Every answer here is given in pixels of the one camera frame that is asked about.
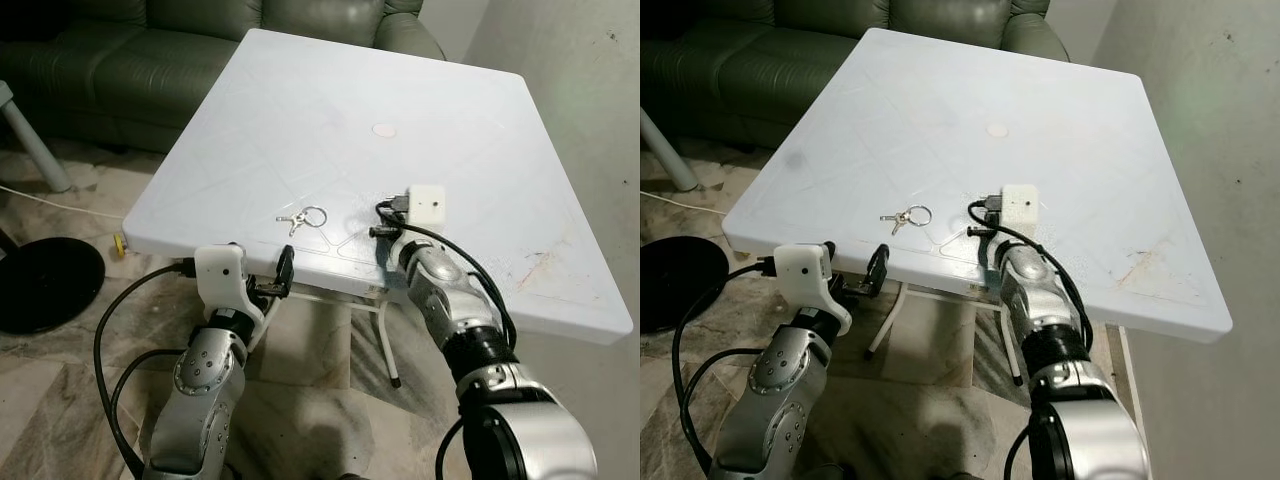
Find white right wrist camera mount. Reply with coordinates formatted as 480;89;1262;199
1001;184;1040;224
406;185;447;224

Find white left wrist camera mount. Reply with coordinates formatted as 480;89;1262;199
194;243;267;327
775;243;853;336

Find thin white floor cable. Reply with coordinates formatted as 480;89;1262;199
0;184;126;219
640;190;726;216

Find silver keys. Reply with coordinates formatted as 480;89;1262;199
880;205;933;236
277;205;329;237

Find black round disc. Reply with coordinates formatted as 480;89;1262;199
0;237;106;335
640;235;729;334

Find dark green leather sofa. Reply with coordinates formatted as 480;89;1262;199
0;0;446;153
640;0;1071;151

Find white plastic square table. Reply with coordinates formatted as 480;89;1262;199
122;28;635;389
722;27;1233;389

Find black left camera cable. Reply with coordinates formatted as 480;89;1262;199
670;257;781;476
93;258;201;480

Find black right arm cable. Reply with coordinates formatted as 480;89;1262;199
376;195;518;351
966;195;1096;351

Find grey metal pole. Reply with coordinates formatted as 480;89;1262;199
640;108;701;191
0;82;73;193

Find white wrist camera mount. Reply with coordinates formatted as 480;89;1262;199
1001;184;1040;224
775;243;853;336
406;185;447;224
194;243;267;327

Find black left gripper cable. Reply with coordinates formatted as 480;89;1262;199
685;345;766;466
108;346;191;471

